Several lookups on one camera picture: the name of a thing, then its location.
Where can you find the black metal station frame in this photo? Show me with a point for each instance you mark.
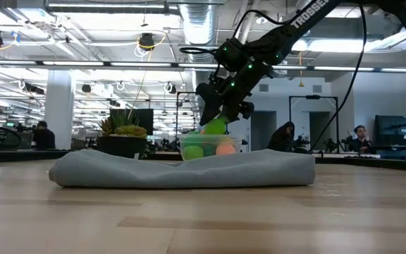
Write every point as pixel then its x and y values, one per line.
pixel 312 96
pixel 185 92

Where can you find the white pillar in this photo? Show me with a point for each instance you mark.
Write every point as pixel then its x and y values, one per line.
pixel 58 109

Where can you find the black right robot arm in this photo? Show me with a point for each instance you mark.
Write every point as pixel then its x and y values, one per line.
pixel 294 24

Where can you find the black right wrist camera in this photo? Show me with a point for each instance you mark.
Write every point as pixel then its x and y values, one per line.
pixel 247 109

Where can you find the peach coloured toy fruit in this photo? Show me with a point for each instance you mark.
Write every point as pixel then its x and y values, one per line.
pixel 226 149

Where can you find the light green toy leaf vegetable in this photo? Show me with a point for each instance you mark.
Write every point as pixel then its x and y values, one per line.
pixel 190 139

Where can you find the ribbed silver ventilation duct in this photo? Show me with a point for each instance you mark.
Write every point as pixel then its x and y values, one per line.
pixel 199 24

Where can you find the dark green toy pepper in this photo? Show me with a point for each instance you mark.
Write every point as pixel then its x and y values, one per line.
pixel 209 150

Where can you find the dark doorway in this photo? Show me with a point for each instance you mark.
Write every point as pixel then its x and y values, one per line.
pixel 318 125

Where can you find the succulents in black bowl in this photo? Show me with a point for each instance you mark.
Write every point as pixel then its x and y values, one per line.
pixel 122 144

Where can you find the grey folded cloth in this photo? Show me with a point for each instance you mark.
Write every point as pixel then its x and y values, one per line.
pixel 189 171

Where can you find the person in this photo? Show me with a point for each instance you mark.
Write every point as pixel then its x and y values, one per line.
pixel 361 140
pixel 281 138
pixel 44 137

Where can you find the grey wall vent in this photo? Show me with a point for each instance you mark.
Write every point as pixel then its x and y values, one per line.
pixel 316 88
pixel 263 87

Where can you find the green exit sign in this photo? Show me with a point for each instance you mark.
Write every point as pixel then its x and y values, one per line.
pixel 10 124

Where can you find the clear plastic container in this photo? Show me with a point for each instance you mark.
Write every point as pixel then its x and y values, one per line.
pixel 236 141

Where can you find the light green toy apple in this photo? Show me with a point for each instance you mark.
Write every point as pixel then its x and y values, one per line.
pixel 193 152

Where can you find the light green toy cabbage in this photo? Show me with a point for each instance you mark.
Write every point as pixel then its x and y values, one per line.
pixel 215 126

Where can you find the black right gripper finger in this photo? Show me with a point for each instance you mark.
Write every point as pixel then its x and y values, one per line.
pixel 232 114
pixel 210 102

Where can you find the long LED light bar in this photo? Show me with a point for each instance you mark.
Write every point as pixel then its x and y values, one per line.
pixel 136 64

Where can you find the black background monitor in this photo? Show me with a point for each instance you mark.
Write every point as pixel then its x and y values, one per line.
pixel 393 128

